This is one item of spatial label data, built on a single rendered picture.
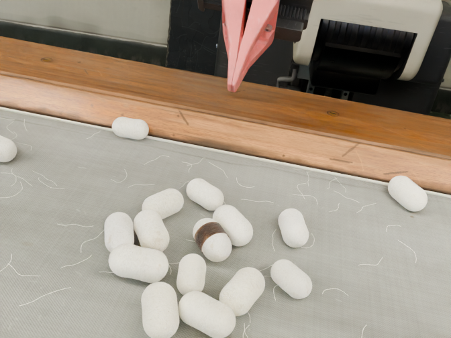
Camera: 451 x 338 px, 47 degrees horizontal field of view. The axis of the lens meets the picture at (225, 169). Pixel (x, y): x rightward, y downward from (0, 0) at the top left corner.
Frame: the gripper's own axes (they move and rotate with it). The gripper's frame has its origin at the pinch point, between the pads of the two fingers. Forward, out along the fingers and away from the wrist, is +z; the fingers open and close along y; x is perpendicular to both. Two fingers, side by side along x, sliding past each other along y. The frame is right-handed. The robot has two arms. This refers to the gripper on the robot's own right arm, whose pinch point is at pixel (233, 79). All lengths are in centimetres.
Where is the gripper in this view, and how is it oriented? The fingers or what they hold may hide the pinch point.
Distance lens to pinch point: 43.6
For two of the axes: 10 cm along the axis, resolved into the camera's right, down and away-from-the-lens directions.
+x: 0.1, 2.9, 9.6
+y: 9.8, 2.1, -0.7
